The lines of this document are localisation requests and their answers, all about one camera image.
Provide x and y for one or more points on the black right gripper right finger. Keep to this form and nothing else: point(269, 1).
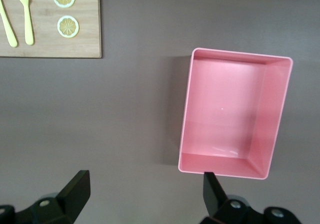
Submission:
point(215, 199)

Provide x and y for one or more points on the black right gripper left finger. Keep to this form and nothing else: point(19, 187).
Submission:
point(72, 194)

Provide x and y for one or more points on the pink plastic bin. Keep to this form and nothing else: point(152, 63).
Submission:
point(225, 96)

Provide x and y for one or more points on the yellow plastic fork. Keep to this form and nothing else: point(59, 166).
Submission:
point(28, 29)

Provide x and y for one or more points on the yellow plastic knife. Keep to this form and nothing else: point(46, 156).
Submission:
point(11, 40)

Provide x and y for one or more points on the wooden cutting board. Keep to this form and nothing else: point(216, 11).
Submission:
point(50, 49)

